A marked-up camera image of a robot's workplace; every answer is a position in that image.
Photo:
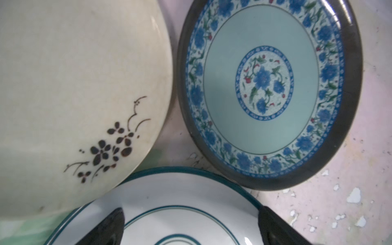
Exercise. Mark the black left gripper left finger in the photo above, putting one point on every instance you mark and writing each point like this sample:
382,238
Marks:
108,232

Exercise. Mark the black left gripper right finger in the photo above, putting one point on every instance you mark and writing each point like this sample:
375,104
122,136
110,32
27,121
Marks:
275,231

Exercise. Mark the teal patterned small plate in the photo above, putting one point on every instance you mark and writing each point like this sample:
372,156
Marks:
269,89

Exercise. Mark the white plate black quatrefoil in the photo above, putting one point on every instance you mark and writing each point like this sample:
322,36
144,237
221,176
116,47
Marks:
171,206

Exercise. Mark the cream plate dark spot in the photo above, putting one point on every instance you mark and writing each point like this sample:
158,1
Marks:
85,90

